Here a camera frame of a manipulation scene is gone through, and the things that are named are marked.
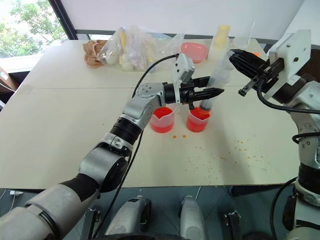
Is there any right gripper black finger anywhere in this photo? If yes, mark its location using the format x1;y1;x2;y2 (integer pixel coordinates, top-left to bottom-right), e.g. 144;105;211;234
228;49;270;70
228;55;266;80

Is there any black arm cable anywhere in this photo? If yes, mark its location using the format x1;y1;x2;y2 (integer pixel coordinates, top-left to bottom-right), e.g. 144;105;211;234
92;53;181;240
256;76;320;145

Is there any clear cup with red liquid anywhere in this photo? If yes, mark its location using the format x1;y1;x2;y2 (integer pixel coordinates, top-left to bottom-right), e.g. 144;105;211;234
149;106;176;134
186;106;212;134

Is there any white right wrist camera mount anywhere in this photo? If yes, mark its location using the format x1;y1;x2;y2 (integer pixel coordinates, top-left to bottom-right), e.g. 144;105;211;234
268;29;313;100

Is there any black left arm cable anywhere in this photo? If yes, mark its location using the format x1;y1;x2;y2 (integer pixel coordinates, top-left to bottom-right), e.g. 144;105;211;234
92;53;181;240

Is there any clear empty plastic cup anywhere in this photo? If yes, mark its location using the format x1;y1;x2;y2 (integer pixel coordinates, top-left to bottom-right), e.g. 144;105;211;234
232;21;257;51

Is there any black robot torso cable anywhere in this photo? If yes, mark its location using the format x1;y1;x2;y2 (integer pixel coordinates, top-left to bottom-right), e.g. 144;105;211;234
270;176;299;240

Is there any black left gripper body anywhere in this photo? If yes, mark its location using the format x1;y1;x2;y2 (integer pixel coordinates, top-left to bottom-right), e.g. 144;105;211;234
178;82;201;111

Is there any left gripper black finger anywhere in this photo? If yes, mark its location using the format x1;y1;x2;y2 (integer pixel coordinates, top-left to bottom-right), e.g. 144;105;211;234
191;75;212;88
195;87;225;102

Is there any brown cardboard box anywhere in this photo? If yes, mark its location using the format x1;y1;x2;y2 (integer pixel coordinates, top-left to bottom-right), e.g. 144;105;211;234
0;66;20;94

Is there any dark window frame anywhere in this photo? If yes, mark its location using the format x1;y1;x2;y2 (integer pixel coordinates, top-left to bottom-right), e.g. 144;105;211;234
48;0;119;41

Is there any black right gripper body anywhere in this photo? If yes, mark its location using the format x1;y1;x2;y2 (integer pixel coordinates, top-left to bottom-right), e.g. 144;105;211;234
238;57;286;97

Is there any stack of clear cups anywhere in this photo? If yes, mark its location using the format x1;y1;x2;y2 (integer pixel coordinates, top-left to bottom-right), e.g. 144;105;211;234
208;24;232;64

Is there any black metal bracket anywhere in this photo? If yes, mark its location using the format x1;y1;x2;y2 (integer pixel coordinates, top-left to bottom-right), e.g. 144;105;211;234
83;208;101;240
223;209;242;240

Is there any crumpled brown cloth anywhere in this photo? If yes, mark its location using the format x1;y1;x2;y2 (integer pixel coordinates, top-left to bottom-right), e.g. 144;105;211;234
82;39;109;69

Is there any large clear plastic syringe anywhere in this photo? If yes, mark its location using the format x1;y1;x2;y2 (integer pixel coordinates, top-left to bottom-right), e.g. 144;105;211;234
199;51;236;113

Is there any white plug with cable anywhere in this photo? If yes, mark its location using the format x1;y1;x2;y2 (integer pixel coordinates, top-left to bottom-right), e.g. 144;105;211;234
0;189;25;219

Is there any silver right robot leg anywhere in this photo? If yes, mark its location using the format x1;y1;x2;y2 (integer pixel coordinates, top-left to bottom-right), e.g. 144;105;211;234
178;194;209;240

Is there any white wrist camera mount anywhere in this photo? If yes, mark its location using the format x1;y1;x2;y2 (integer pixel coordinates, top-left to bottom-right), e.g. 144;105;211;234
268;29;313;100
170;52;196;105

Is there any pink plastic bowl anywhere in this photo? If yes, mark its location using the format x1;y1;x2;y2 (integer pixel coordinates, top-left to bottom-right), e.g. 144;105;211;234
180;42;210;64

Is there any silver left robot leg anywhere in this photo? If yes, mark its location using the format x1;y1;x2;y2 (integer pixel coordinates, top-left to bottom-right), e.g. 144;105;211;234
104;194;152;237

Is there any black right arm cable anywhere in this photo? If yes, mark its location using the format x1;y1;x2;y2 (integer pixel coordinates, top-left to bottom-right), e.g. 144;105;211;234
256;76;320;145

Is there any empty clear plastic bag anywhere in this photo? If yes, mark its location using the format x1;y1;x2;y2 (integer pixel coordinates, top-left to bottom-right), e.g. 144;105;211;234
154;32;186;57

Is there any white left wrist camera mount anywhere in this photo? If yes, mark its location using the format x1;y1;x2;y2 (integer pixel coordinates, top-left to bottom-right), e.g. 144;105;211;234
170;52;196;105

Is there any clear bag with supplies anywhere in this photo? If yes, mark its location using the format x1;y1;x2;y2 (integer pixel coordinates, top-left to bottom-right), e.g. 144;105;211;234
97;24;156;73

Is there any silver robot leg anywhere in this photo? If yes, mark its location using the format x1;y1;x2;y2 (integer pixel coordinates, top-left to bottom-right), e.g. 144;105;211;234
178;194;209;240
104;194;152;237

